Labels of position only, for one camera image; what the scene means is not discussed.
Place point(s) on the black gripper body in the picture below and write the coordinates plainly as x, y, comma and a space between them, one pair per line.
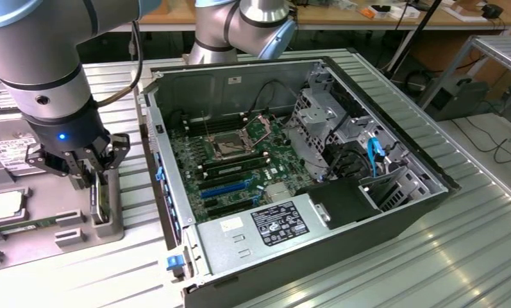
67, 131

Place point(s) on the green Nvidia graphics card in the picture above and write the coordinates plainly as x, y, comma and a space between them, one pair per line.
98, 205

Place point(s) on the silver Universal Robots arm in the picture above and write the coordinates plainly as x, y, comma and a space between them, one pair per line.
33, 64

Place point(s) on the grey parts rack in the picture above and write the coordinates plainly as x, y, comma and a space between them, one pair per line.
46, 199

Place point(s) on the silver hard disk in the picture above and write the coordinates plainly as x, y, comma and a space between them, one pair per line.
11, 154

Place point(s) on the silver CPU chip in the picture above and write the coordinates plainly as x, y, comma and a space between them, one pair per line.
5, 207

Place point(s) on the green RAM stick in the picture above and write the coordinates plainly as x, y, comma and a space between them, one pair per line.
238, 167
25, 224

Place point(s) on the thin metal locking lever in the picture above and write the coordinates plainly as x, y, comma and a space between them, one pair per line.
206, 128

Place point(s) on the black RAM slot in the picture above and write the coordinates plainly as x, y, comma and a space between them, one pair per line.
219, 128
214, 121
213, 117
217, 124
231, 159

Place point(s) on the CPU socket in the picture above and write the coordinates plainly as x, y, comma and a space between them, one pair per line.
230, 147

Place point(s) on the long black expansion slot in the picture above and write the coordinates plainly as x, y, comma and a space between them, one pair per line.
221, 184
235, 210
231, 202

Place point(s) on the short black expansion slot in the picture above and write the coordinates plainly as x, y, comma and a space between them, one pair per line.
211, 201

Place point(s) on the blue expansion slot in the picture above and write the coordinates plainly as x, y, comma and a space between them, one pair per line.
223, 190

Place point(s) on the blue case latch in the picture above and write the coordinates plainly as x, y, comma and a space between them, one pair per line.
175, 261

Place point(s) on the metal socket cover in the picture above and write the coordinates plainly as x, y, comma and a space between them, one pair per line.
269, 123

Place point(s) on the green motherboard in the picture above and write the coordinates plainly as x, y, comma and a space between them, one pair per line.
281, 167

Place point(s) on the silver power supply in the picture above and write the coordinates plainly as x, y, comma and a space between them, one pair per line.
225, 244

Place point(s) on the silver finned heatsink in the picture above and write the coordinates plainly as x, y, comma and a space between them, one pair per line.
278, 192

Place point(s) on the metal disk bay cage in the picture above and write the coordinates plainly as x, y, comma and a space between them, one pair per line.
319, 115

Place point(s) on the black plastic shroud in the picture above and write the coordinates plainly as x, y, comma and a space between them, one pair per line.
345, 205

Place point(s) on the black open PC case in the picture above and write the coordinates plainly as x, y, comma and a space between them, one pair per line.
323, 256

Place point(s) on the wooden desk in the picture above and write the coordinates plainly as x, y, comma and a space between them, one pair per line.
323, 20

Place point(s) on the grey slotted disk bay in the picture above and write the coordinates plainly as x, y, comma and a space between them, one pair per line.
393, 192

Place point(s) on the orange box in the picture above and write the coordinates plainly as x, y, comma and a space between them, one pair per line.
369, 11

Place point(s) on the black stand pole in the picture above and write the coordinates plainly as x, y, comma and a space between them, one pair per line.
409, 35

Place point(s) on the dark box on floor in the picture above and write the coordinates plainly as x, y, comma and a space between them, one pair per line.
457, 99

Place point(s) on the black power adapter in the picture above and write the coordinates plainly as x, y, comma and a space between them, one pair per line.
491, 11

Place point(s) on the metal frame table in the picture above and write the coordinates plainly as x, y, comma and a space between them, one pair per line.
495, 48

